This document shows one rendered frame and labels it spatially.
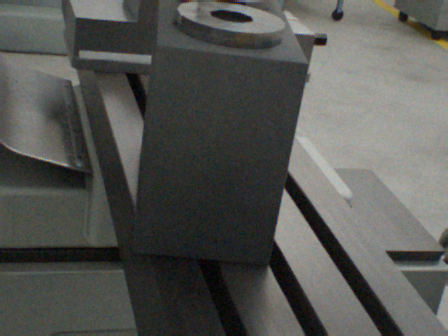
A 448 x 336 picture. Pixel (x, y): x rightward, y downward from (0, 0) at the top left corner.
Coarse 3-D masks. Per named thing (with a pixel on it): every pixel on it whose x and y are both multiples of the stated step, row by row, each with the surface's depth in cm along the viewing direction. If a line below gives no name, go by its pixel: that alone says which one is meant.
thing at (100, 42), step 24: (72, 0) 114; (96, 0) 116; (120, 0) 118; (144, 0) 108; (72, 24) 110; (96, 24) 107; (120, 24) 108; (144, 24) 109; (72, 48) 110; (96, 48) 109; (120, 48) 110; (144, 48) 111; (312, 48) 117; (120, 72) 110; (144, 72) 111
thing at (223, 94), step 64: (192, 0) 72; (256, 0) 72; (192, 64) 61; (256, 64) 61; (192, 128) 63; (256, 128) 64; (192, 192) 66; (256, 192) 66; (192, 256) 68; (256, 256) 69
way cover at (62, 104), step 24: (0, 72) 114; (24, 72) 120; (24, 96) 111; (48, 96) 115; (72, 96) 119; (0, 120) 98; (24, 120) 104; (48, 120) 107; (72, 120) 110; (24, 144) 97; (48, 144) 100; (72, 168) 97
